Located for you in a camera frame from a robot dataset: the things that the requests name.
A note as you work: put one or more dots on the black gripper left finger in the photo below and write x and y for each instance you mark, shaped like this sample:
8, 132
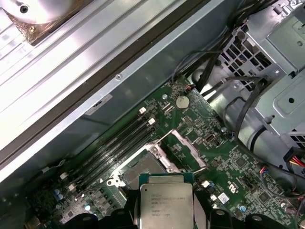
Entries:
119, 219

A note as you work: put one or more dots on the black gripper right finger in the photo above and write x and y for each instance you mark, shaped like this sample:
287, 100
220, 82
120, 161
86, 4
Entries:
219, 220

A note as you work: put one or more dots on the silver CPU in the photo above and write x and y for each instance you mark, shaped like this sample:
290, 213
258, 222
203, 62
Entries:
164, 202

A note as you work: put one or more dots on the metal socket cover frame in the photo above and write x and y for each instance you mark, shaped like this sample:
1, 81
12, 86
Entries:
187, 149

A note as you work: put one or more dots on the metal CPU socket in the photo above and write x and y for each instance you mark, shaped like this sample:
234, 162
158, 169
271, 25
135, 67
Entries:
139, 164

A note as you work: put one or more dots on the RAM slot white clips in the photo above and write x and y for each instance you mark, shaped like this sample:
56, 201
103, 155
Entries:
117, 158
107, 146

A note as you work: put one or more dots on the green motherboard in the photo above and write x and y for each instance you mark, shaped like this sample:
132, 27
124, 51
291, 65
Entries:
238, 171

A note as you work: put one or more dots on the silver coin battery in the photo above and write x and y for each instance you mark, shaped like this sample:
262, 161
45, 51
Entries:
182, 102

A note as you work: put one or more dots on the silver perforated drive cage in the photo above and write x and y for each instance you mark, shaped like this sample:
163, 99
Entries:
281, 100

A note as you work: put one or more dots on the black open PC case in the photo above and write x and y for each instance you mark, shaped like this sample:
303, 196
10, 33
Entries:
133, 78

